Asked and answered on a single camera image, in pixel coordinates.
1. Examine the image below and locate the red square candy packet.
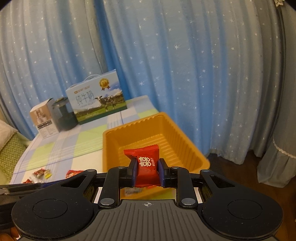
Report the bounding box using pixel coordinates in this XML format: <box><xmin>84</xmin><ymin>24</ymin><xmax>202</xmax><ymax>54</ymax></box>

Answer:
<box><xmin>124</xmin><ymin>145</ymin><xmax>160</xmax><ymax>188</ymax></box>

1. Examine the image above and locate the red brown candy wrapper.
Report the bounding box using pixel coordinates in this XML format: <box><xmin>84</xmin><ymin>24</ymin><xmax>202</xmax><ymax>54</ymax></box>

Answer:
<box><xmin>34</xmin><ymin>168</ymin><xmax>46</xmax><ymax>178</ymax></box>

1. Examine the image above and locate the red snack packet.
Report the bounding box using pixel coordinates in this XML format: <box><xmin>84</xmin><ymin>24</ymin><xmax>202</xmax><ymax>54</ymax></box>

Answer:
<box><xmin>66</xmin><ymin>170</ymin><xmax>83</xmax><ymax>179</ymax></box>

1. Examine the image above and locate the grey black snack packet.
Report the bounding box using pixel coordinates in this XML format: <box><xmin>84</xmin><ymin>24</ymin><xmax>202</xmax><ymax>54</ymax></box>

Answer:
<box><xmin>125</xmin><ymin>187</ymin><xmax>142</xmax><ymax>195</ymax></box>

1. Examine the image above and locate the person's left hand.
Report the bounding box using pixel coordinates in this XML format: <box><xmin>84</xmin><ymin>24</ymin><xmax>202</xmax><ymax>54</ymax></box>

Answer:
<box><xmin>0</xmin><ymin>227</ymin><xmax>20</xmax><ymax>241</ymax></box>

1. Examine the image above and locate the orange plastic tray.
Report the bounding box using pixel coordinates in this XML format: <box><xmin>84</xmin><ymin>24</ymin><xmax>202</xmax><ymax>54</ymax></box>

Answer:
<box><xmin>102</xmin><ymin>111</ymin><xmax>211</xmax><ymax>200</ymax></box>

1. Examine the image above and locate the yellow small candy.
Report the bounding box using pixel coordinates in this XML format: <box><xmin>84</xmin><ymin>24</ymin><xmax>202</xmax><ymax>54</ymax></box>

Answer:
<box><xmin>44</xmin><ymin>170</ymin><xmax>52</xmax><ymax>179</ymax></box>

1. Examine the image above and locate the checked tablecloth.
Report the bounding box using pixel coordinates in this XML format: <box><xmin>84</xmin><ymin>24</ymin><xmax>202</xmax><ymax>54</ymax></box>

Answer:
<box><xmin>10</xmin><ymin>95</ymin><xmax>158</xmax><ymax>184</ymax></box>

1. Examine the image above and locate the light green sofa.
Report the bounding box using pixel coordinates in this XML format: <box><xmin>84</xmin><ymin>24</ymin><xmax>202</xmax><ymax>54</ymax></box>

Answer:
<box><xmin>0</xmin><ymin>138</ymin><xmax>33</xmax><ymax>186</ymax></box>

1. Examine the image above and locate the green zigzag cushion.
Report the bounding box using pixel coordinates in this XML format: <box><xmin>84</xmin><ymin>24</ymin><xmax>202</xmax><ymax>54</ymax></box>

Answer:
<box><xmin>0</xmin><ymin>133</ymin><xmax>30</xmax><ymax>181</ymax></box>

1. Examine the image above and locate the dark green glass jar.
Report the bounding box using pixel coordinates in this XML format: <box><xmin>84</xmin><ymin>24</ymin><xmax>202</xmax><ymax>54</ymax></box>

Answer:
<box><xmin>52</xmin><ymin>97</ymin><xmax>78</xmax><ymax>131</ymax></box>

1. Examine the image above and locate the blue milk carton box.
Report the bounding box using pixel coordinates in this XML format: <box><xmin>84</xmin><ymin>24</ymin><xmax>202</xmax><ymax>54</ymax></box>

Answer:
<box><xmin>66</xmin><ymin>69</ymin><xmax>127</xmax><ymax>125</ymax></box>

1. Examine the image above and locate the beige top cushion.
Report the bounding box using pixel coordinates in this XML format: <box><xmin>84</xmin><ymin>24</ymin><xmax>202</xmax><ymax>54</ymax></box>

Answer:
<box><xmin>0</xmin><ymin>120</ymin><xmax>18</xmax><ymax>151</ymax></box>

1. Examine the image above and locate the white beige product box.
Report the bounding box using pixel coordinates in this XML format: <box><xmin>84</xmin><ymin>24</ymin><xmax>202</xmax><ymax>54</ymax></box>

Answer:
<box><xmin>30</xmin><ymin>98</ymin><xmax>59</xmax><ymax>138</ymax></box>

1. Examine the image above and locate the grey lace curtain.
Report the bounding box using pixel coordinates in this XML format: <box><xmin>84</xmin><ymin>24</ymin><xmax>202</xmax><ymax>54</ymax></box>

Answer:
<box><xmin>257</xmin><ymin>3</ymin><xmax>295</xmax><ymax>188</ymax></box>

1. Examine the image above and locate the blue star curtain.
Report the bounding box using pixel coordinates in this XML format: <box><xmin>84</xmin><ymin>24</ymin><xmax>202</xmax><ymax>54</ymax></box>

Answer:
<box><xmin>0</xmin><ymin>0</ymin><xmax>285</xmax><ymax>165</ymax></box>

